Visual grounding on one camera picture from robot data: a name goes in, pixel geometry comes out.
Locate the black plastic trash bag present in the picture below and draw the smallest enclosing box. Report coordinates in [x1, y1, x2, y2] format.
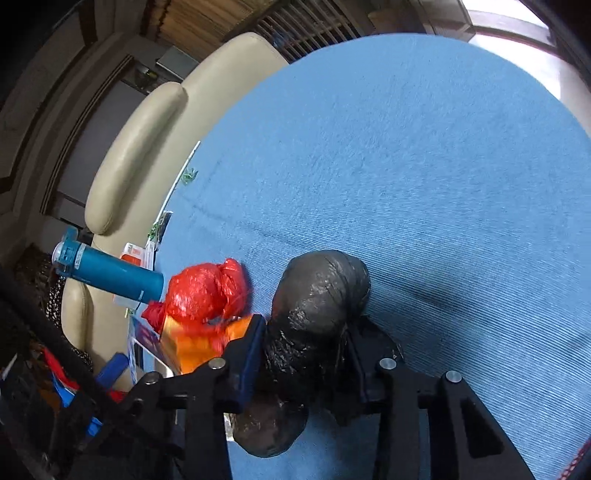
[231, 250, 370, 458]

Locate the blue table cloth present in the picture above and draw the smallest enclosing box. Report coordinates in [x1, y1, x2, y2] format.
[156, 34, 590, 479]

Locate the green candy wrapper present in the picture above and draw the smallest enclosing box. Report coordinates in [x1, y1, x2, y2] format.
[180, 168, 198, 185]

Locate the red plastic bag wad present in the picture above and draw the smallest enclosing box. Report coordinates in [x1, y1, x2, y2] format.
[141, 258, 249, 336]

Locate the orange plastic wrapper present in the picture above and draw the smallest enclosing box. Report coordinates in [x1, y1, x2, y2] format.
[160, 316, 252, 374]

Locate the teal thermos bottle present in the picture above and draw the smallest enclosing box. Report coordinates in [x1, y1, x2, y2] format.
[52, 227, 164, 304]

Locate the dark foil wrapper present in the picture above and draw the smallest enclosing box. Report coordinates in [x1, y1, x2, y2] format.
[147, 211, 172, 245]

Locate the cream leather sofa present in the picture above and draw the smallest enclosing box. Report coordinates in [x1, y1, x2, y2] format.
[61, 32, 288, 374]

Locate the orange white medicine box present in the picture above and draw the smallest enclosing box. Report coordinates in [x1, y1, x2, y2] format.
[113, 240, 155, 311]

